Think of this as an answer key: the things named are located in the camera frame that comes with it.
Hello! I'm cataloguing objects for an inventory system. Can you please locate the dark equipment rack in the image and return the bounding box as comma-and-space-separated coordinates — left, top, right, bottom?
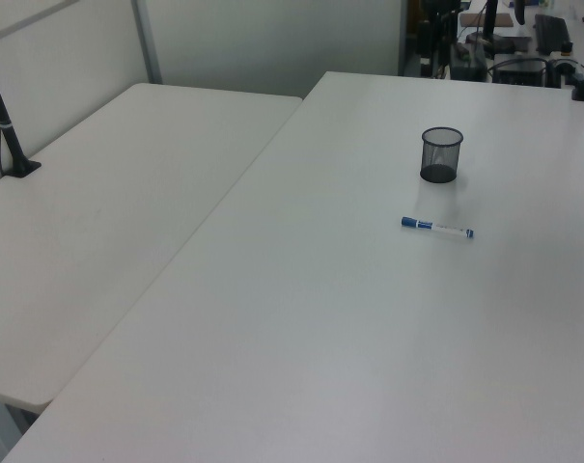
415, 0, 459, 78

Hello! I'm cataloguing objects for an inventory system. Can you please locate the black equipment box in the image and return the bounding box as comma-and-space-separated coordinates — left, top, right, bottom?
492, 52, 549, 87

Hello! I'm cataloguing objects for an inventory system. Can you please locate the black keyboard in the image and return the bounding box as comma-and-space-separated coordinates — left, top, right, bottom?
532, 14, 573, 56

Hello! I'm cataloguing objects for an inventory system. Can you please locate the black camera stand pole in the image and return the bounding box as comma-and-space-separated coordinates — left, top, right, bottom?
0, 41, 42, 180

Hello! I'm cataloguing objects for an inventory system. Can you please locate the blue and white marker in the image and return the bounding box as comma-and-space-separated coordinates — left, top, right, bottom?
400, 216, 476, 240

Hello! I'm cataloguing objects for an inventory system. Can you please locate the grey partition frame post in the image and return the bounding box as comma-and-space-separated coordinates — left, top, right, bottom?
130, 0, 164, 85

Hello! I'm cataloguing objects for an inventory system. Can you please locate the black monitor stand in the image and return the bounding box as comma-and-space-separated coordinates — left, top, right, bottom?
464, 0, 515, 49

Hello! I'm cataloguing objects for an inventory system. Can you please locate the dark green box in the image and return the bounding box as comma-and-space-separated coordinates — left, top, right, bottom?
447, 41, 489, 81

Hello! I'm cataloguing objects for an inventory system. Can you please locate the white side table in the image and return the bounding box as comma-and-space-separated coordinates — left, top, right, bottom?
0, 82, 305, 407

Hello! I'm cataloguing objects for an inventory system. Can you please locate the black mesh pen cup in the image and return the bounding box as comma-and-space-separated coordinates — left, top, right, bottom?
419, 126, 465, 184

